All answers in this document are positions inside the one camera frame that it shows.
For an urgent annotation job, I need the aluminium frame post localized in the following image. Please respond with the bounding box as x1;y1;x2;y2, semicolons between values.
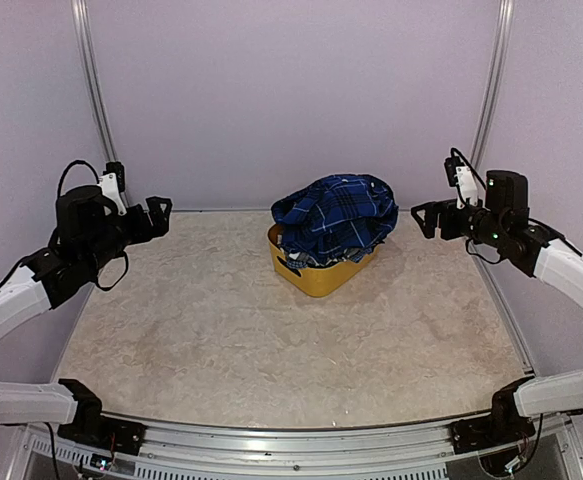
471;0;515;169
70;0;118;163

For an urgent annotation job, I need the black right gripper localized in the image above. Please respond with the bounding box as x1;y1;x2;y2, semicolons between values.
412;198;507;247

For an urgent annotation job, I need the blue plaid long sleeve shirt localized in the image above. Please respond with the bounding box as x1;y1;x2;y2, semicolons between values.
271;174;399;261

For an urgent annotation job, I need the right aluminium frame post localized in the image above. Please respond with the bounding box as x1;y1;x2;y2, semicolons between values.
471;0;515;169

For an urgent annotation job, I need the front aluminium rail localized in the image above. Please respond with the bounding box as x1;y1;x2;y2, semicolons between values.
5;409;583;480

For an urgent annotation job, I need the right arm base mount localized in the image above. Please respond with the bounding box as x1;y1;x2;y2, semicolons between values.
449;390;536;455

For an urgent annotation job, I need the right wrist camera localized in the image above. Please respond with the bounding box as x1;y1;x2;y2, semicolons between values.
444;147;486;209

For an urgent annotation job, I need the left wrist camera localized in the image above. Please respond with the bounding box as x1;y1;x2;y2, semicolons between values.
98;161;127;216

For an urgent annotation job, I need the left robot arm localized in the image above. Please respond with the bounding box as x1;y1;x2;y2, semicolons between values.
0;182;172;445

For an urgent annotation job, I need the left aluminium frame post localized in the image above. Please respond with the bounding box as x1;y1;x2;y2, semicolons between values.
70;0;118;163

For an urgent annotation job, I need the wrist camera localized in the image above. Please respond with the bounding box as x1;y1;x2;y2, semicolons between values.
444;147;486;209
98;161;127;216

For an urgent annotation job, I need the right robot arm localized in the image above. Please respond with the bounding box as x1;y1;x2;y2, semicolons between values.
411;167;583;444

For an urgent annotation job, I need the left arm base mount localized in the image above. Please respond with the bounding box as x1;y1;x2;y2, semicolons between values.
57;379;147;456

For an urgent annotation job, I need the black white plaid shirt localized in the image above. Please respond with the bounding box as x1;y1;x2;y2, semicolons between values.
274;234;375;269

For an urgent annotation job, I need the yellow plastic basket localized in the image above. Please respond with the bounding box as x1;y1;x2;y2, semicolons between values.
267;224;379;298

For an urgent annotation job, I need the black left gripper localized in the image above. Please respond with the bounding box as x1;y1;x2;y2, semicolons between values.
83;195;171;274

